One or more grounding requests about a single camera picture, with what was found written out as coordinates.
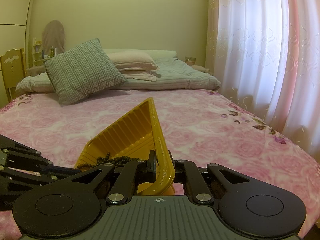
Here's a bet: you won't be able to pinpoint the dark brown bead necklace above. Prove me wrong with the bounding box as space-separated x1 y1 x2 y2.
76 152 141 169

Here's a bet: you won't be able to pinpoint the yellow plastic tray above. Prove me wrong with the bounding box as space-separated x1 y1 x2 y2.
75 98 175 196

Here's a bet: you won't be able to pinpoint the pink floral bedspread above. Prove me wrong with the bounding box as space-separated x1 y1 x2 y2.
1 90 319 237

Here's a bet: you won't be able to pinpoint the grey green folded quilt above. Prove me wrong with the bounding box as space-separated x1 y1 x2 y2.
16 50 221 94

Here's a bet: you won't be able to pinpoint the folded pink towels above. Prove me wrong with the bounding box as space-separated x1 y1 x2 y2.
107 50 158 81

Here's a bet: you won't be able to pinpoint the wooden chair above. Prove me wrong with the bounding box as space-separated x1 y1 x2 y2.
1 48 27 102

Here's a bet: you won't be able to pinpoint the small wicker basket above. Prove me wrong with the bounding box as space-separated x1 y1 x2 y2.
185 57 196 66

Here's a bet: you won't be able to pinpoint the green checkered cushion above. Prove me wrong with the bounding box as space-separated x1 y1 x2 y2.
44 38 126 105

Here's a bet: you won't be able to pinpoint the dresser shelf with bottles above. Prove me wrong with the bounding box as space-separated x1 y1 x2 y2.
32 37 57 67

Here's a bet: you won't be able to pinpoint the cloth covered mirror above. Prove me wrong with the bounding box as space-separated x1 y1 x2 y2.
42 20 66 55

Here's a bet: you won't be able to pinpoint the white pink sheer curtain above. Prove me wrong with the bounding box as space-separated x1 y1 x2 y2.
206 0 319 159

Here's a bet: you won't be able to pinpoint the white wardrobe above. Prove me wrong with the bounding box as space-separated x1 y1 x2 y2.
0 0 38 110

